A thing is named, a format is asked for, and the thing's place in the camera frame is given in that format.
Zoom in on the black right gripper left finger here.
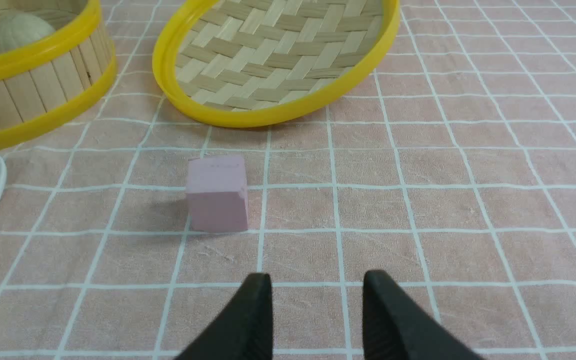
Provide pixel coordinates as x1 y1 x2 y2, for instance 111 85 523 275
175 273 274 360

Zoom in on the pink checkered tablecloth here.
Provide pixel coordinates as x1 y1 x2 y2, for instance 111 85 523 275
0 0 576 360

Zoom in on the bamboo steamer basket yellow rim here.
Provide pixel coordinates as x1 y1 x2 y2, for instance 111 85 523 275
0 0 117 150

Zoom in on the pink cube block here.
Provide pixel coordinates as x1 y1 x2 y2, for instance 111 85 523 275
185 153 249 233

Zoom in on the pale green steamed bun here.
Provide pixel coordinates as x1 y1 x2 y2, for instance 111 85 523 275
0 11 56 54

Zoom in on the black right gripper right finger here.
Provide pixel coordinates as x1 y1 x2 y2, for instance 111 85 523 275
362 269 482 360

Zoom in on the woven bamboo steamer lid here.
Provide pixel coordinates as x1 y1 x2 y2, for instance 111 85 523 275
152 0 401 128

